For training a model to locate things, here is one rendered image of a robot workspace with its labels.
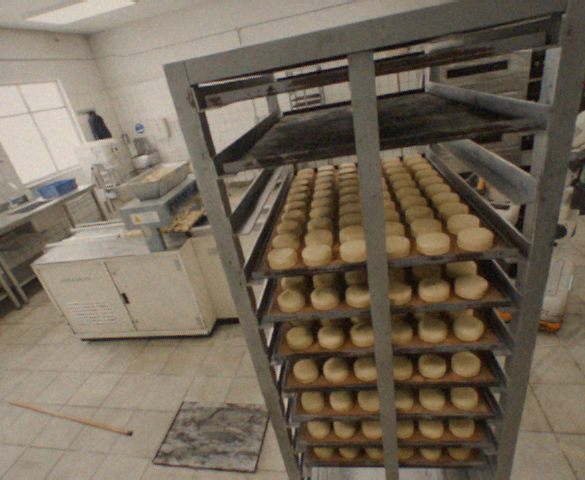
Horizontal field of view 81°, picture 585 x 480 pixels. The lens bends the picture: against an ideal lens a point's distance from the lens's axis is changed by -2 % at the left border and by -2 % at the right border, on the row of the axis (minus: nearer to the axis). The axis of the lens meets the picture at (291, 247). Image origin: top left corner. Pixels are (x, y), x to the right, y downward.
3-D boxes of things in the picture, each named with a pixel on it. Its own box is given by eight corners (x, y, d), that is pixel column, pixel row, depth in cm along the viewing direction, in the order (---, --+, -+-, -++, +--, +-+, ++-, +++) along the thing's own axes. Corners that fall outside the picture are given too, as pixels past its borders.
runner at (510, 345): (418, 211, 114) (418, 203, 112) (427, 210, 113) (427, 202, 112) (496, 356, 58) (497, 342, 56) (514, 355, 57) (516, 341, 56)
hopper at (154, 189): (127, 205, 237) (119, 185, 231) (164, 180, 286) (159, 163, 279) (165, 199, 231) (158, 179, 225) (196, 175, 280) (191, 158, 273)
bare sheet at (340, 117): (283, 117, 102) (282, 111, 101) (424, 93, 95) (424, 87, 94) (224, 174, 49) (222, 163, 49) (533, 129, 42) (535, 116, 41)
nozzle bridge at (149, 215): (136, 254, 245) (118, 209, 230) (179, 214, 308) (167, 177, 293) (178, 250, 239) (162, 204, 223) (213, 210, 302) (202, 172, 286)
